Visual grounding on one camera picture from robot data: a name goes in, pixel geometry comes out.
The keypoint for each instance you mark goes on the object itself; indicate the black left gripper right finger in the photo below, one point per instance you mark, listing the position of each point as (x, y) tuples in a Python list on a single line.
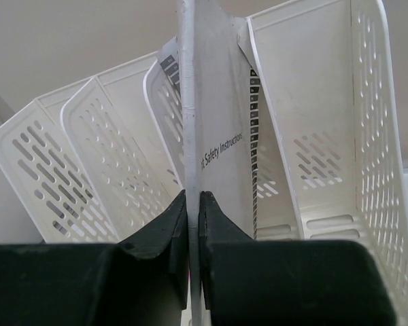
[(286, 282)]

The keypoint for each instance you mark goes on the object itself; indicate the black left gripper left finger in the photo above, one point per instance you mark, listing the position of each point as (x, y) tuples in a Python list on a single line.
[(142, 280)]

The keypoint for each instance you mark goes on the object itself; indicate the white plastic file organizer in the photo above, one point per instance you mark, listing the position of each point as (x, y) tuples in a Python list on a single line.
[(325, 154)]

